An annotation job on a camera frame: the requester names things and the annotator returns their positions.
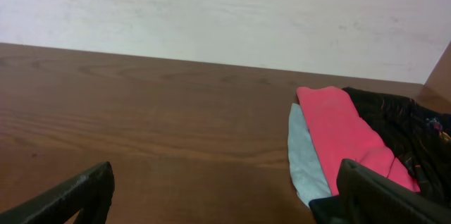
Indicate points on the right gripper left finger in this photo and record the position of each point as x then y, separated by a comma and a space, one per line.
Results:
87, 196

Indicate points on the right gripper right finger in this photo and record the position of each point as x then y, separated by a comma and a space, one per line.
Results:
368, 198

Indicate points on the light blue garment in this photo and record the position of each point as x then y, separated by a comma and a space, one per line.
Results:
305, 169

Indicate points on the red garment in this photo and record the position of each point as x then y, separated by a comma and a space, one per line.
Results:
338, 132

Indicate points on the black printed shirt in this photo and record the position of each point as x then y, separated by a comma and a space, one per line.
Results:
418, 137

